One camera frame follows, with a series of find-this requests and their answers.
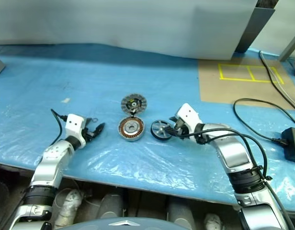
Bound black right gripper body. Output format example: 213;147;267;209
173;118;189;136

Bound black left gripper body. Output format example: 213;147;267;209
83;117;98;143

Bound black spoked rotor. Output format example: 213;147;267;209
150;119;175;143

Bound grey motor housing copper windings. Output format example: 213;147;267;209
117;115;146;142

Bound grey hinged motor lid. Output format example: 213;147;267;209
120;93;148;117

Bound brown cardboard sheet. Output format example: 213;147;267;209
197;56;295;111

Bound yellow tape rectangle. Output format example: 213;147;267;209
218;63;284;85

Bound grey rounded cylinder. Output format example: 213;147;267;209
99;194;124;219
168;197;196;230

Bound whitish scuffed rounded shape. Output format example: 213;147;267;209
54;188;83;228
204;214;221;230

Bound grey robot torso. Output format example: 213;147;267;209
55;217;198;230

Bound white backdrop panel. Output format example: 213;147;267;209
0;0;258;60

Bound black power adapter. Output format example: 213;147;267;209
281;127;295;164

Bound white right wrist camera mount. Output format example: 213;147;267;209
175;103;202;135

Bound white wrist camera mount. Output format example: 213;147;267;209
65;114;88;149
175;103;202;135

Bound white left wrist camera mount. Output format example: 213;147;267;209
65;114;88;149

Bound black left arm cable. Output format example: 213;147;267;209
50;109;69;147

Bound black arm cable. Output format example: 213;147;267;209
180;128;295;230
50;109;69;147

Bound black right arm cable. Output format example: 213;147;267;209
180;128;295;230

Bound black power cord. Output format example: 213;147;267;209
233;98;295;146

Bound thin black cable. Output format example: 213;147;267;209
259;50;295;110

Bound grey white cable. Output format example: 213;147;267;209
260;51;295;106

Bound dark grey post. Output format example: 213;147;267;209
235;7;275;54

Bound aluminium profile post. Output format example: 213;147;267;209
279;30;295;62

